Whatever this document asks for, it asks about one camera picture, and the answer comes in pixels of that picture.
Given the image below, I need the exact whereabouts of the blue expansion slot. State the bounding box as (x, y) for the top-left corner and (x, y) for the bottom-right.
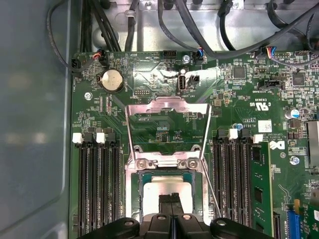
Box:
(286, 209), (302, 239)

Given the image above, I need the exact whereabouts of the metal CPU socket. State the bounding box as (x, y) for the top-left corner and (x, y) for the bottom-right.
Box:
(124, 145), (212, 226)

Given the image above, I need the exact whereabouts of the silver internal USB port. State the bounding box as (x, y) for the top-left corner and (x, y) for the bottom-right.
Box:
(177, 69), (188, 96)

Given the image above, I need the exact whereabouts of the silver chipset heatsink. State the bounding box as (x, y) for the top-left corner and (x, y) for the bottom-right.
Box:
(306, 121), (319, 167)

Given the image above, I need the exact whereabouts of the silver coin battery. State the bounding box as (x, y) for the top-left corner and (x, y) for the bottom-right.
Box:
(97, 68), (125, 94)

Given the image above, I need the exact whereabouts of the black expansion slot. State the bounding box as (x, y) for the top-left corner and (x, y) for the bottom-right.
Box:
(273, 214), (282, 238)

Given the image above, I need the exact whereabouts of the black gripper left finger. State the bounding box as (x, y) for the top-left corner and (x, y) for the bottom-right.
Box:
(79, 193), (173, 239)

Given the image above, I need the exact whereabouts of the wire locking lever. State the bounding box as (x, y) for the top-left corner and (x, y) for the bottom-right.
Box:
(200, 161), (222, 218)

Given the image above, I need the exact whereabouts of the black PC case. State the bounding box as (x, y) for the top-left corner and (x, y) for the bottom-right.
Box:
(0, 0), (319, 239)

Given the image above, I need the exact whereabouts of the silver blue-topped capacitor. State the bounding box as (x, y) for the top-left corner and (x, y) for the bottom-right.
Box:
(286, 108), (301, 120)

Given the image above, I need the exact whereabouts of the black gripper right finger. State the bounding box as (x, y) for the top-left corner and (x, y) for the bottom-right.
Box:
(172, 193), (271, 239)

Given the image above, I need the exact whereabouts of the silver CPU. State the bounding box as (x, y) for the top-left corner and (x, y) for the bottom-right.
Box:
(141, 172), (198, 217)

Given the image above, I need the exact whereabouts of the thin black fan wire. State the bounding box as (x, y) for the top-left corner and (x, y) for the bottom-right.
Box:
(46, 0), (83, 74)

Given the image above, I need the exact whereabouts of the metal socket cover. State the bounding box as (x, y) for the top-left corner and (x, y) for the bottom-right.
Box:
(124, 97), (213, 165)

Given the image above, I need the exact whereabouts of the green RAM stick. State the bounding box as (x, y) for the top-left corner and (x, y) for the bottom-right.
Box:
(250, 143), (274, 237)

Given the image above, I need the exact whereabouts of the black cable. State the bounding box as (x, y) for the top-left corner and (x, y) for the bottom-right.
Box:
(91, 0), (122, 52)
(218, 0), (237, 50)
(124, 0), (140, 52)
(157, 0), (207, 66)
(214, 0), (319, 59)
(178, 0), (220, 58)
(80, 0), (92, 52)

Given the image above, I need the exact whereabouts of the green motherboard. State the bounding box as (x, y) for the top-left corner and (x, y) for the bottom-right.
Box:
(71, 51), (319, 239)

